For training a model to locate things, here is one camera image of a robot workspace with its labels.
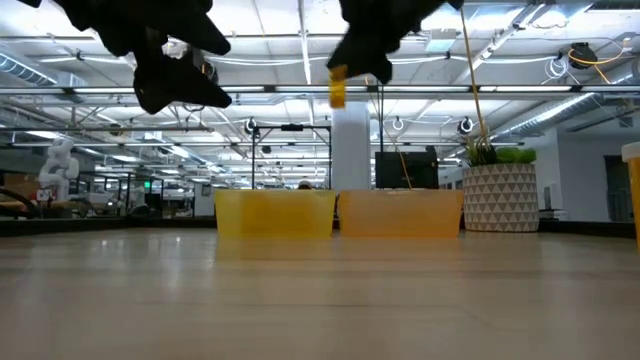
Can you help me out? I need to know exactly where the black curved cable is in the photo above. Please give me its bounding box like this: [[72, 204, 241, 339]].
[[0, 187, 39, 220]]

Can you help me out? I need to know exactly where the green plant in patterned pot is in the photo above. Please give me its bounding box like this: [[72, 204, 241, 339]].
[[462, 132, 541, 233]]

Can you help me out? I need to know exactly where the silver ventilation duct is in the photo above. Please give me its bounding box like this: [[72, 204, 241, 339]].
[[0, 49, 89, 89], [492, 59, 640, 143]]

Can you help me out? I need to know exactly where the black hanging cable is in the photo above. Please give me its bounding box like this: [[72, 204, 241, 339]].
[[372, 79, 386, 154]]

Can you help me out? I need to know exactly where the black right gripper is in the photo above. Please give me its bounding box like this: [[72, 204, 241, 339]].
[[327, 0, 464, 85]]

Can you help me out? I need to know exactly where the orange translucent plastic bin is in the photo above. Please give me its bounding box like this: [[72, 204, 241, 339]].
[[337, 188, 465, 239]]

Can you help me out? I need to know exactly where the small amber pill bottle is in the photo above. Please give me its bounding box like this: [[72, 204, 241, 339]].
[[328, 63, 349, 110]]

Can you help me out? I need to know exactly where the tall amber pill bottle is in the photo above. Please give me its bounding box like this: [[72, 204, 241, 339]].
[[621, 142, 640, 251]]

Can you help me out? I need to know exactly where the dark grey door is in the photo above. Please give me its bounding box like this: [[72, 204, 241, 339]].
[[603, 154, 632, 221]]

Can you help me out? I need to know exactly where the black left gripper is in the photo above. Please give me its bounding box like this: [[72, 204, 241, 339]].
[[52, 0, 233, 115]]

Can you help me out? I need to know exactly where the black background frame rig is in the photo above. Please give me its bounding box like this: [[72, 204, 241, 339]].
[[251, 123, 333, 190]]

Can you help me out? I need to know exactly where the long ceiling light strip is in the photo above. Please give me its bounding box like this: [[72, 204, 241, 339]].
[[0, 84, 640, 96]]

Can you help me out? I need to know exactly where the black aluminium table frame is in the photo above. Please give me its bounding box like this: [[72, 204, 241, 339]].
[[0, 215, 637, 239]]

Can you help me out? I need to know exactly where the yellow hanging cable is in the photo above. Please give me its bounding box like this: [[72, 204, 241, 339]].
[[459, 7, 494, 151]]

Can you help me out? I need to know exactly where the yellow translucent plastic bin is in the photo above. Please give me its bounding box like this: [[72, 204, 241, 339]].
[[214, 188, 337, 239]]

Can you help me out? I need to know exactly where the white robot figure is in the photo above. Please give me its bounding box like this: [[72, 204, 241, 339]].
[[38, 137, 81, 202]]

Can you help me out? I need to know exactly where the black ceiling cable reel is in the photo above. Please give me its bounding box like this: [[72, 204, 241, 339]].
[[189, 49, 220, 85], [567, 41, 629, 84]]

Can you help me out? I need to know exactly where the white building column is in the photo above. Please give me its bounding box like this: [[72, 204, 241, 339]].
[[331, 102, 372, 191]]

